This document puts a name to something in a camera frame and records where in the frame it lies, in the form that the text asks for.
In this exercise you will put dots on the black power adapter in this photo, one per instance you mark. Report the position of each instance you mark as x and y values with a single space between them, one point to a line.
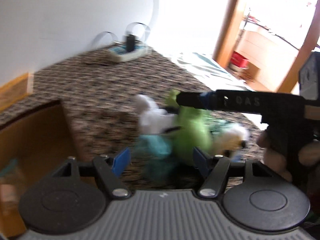
130 43

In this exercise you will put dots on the right hand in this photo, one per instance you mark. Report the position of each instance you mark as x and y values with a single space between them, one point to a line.
308 156

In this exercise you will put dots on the green plush toy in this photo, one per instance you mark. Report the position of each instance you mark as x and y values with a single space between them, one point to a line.
193 129

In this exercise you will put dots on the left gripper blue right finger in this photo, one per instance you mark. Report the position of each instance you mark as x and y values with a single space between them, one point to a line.
202 161

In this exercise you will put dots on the brown cardboard box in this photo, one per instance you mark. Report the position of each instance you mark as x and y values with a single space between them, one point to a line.
32 144

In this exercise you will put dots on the white power strip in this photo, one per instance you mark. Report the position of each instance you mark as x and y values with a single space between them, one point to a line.
119 54

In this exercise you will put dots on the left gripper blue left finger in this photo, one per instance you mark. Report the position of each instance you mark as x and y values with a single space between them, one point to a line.
121 161

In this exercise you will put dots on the black white panda plush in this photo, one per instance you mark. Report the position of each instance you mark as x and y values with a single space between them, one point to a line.
229 140

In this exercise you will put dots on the red box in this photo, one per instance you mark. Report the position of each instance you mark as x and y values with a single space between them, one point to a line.
239 60

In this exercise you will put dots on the white plush toy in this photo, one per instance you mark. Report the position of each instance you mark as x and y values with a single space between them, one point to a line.
152 120

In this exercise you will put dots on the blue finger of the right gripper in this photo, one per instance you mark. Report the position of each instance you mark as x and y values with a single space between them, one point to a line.
221 100

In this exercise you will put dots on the patterned table cloth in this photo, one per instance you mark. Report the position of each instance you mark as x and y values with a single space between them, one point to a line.
99 96

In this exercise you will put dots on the light blue fabric pouch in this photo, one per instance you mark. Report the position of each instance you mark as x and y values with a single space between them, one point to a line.
156 150

